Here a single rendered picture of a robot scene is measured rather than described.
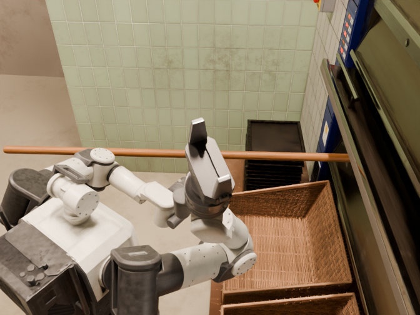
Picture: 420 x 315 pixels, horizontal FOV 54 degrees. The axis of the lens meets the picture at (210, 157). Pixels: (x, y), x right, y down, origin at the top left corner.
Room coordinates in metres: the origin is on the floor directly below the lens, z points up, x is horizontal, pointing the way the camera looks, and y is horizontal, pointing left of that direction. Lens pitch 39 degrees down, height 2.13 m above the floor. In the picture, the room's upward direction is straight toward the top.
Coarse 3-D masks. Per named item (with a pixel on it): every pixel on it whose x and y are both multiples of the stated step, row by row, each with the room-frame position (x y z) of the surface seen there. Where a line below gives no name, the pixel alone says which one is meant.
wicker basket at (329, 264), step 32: (256, 192) 1.41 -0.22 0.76; (288, 192) 1.40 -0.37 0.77; (320, 192) 1.39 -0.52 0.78; (256, 224) 1.36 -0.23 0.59; (288, 224) 1.36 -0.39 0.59; (320, 224) 1.25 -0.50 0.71; (288, 256) 1.16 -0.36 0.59; (320, 256) 1.10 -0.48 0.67; (224, 288) 0.91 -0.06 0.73; (256, 288) 1.00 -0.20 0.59; (288, 288) 0.87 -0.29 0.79; (320, 288) 0.86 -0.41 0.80
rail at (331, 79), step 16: (336, 96) 1.18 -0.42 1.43; (352, 128) 0.99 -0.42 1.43; (352, 144) 0.92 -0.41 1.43; (368, 176) 0.78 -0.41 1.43; (368, 192) 0.73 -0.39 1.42; (384, 224) 0.62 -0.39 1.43; (384, 240) 0.58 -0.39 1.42; (400, 256) 0.53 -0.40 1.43; (400, 272) 0.49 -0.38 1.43; (400, 288) 0.46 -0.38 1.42; (416, 304) 0.42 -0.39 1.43
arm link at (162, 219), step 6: (174, 186) 0.95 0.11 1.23; (180, 186) 0.95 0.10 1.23; (156, 210) 0.87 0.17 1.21; (156, 216) 0.88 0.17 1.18; (162, 216) 0.86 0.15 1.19; (168, 216) 0.87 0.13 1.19; (174, 216) 0.86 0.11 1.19; (156, 222) 0.88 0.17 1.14; (162, 222) 0.87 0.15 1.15; (168, 222) 0.85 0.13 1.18; (174, 222) 0.84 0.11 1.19; (180, 222) 0.85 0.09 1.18; (174, 228) 0.83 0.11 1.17
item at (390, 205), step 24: (336, 72) 1.39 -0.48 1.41; (360, 96) 1.23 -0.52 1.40; (360, 120) 1.08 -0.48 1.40; (360, 144) 0.94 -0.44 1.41; (384, 144) 0.96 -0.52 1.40; (384, 168) 0.85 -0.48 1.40; (384, 192) 0.75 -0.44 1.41; (408, 192) 0.76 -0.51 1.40; (408, 216) 0.67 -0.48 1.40; (408, 240) 0.59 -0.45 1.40; (384, 264) 0.54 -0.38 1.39; (408, 264) 0.53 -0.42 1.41
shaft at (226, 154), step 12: (132, 156) 1.17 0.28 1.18; (144, 156) 1.16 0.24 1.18; (156, 156) 1.16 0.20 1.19; (168, 156) 1.16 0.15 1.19; (180, 156) 1.16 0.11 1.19; (228, 156) 1.15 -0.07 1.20; (240, 156) 1.15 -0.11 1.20; (252, 156) 1.15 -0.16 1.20; (264, 156) 1.14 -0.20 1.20; (276, 156) 1.14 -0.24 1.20; (288, 156) 1.14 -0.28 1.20; (300, 156) 1.14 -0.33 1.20; (312, 156) 1.14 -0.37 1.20; (324, 156) 1.14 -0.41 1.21; (336, 156) 1.14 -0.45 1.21; (348, 156) 1.13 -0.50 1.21
